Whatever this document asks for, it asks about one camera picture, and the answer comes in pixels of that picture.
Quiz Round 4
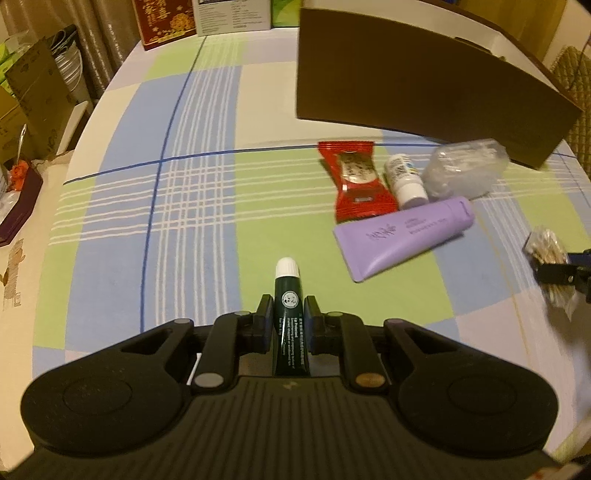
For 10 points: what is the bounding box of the yellowish carton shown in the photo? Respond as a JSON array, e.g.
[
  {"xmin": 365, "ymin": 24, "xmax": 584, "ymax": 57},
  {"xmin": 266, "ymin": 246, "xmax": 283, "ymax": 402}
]
[{"xmin": 0, "ymin": 85, "xmax": 33, "ymax": 162}]

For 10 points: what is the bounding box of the red gift box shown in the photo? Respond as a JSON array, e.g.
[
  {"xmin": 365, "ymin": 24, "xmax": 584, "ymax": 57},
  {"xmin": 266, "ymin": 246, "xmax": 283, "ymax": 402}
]
[{"xmin": 131, "ymin": 0, "xmax": 197, "ymax": 51}]

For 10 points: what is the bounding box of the white furniture frame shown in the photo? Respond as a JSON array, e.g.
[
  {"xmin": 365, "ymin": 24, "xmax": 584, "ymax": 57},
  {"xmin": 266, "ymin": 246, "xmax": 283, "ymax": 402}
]
[{"xmin": 69, "ymin": 99, "xmax": 95, "ymax": 153}]

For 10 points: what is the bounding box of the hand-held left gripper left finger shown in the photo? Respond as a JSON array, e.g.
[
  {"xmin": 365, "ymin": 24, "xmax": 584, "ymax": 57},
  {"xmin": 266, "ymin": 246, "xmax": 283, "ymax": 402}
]
[{"xmin": 115, "ymin": 294, "xmax": 274, "ymax": 394}]

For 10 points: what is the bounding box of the dark green lip balm tube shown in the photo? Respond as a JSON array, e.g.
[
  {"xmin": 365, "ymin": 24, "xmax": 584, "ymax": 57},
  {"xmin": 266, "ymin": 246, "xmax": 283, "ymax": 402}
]
[{"xmin": 272, "ymin": 257, "xmax": 311, "ymax": 376}]

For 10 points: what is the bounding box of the white product box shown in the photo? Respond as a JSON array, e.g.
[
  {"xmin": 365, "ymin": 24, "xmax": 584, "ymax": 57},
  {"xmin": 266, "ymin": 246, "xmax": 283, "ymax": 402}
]
[{"xmin": 193, "ymin": 0, "xmax": 272, "ymax": 37}]

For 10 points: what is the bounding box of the red snack packet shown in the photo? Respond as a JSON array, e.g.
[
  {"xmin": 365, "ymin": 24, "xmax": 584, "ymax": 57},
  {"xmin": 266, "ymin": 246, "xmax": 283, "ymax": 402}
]
[{"xmin": 318, "ymin": 141, "xmax": 399, "ymax": 221}]

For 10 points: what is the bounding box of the brown cardboard box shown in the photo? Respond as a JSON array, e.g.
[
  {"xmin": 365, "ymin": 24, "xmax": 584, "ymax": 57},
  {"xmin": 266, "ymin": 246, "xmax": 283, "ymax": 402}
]
[{"xmin": 295, "ymin": 0, "xmax": 583, "ymax": 171}]

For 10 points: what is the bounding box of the checked cloth-covered desktop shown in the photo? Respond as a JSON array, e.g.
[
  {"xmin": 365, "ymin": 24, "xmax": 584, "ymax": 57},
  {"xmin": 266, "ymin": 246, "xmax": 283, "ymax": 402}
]
[{"xmin": 32, "ymin": 18, "xmax": 591, "ymax": 462}]

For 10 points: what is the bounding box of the small white bottle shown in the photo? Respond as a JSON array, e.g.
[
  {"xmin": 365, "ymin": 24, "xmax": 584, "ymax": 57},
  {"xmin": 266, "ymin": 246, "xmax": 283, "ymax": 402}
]
[{"xmin": 384, "ymin": 154, "xmax": 430, "ymax": 209}]

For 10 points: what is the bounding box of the dark red wooden tray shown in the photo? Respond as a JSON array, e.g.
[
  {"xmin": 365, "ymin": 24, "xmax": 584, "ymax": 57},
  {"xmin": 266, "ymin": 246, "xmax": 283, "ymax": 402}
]
[{"xmin": 0, "ymin": 159, "xmax": 44, "ymax": 245}]

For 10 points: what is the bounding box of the bag of cotton swabs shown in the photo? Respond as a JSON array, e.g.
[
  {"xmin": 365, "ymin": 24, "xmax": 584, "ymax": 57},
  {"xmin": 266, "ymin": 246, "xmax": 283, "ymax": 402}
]
[{"xmin": 523, "ymin": 226, "xmax": 578, "ymax": 319}]

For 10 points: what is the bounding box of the cream printed tablecloth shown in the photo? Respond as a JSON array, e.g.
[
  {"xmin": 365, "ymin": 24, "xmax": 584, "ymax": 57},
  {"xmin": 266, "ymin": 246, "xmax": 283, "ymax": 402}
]
[{"xmin": 0, "ymin": 150, "xmax": 93, "ymax": 467}]

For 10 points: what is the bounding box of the green tissue pack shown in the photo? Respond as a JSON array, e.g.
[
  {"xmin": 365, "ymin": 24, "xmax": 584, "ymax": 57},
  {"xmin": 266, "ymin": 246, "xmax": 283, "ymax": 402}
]
[{"xmin": 270, "ymin": 0, "xmax": 301, "ymax": 28}]

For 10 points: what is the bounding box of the clear plastic packet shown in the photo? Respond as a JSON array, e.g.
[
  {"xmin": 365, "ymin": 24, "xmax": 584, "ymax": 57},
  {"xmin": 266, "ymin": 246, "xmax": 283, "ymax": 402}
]
[{"xmin": 422, "ymin": 137, "xmax": 511, "ymax": 200}]

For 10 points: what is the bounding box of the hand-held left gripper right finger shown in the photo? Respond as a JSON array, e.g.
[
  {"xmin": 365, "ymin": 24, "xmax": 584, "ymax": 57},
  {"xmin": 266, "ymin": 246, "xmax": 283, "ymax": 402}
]
[{"xmin": 307, "ymin": 295, "xmax": 462, "ymax": 392}]

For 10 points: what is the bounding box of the purple tube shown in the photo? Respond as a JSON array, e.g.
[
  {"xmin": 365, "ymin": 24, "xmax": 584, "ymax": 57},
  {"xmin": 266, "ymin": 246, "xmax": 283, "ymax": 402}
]
[{"xmin": 333, "ymin": 195, "xmax": 475, "ymax": 283}]

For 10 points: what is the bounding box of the stack of metal bowls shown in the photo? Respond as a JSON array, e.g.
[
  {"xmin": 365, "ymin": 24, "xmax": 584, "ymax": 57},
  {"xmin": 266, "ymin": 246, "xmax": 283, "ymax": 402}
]
[{"xmin": 50, "ymin": 25, "xmax": 93, "ymax": 104}]

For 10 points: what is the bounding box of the light green tissue bundle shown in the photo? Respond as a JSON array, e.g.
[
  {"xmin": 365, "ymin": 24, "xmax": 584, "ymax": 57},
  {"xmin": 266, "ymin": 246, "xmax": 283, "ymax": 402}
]
[{"xmin": 0, "ymin": 37, "xmax": 21, "ymax": 88}]

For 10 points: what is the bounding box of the tall brown carton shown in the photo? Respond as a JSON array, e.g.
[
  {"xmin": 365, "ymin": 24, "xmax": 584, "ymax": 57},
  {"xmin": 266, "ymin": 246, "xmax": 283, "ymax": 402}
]
[{"xmin": 7, "ymin": 37, "xmax": 77, "ymax": 153}]

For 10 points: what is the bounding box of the beige shiny curtain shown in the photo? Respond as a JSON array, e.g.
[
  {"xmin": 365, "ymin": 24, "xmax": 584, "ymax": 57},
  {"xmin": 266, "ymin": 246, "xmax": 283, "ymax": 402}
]
[{"xmin": 0, "ymin": 0, "xmax": 139, "ymax": 100}]

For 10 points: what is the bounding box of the chair with quilted cover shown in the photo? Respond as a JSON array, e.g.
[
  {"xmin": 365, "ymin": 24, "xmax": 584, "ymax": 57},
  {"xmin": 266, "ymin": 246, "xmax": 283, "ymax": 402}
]
[{"xmin": 551, "ymin": 46, "xmax": 591, "ymax": 153}]

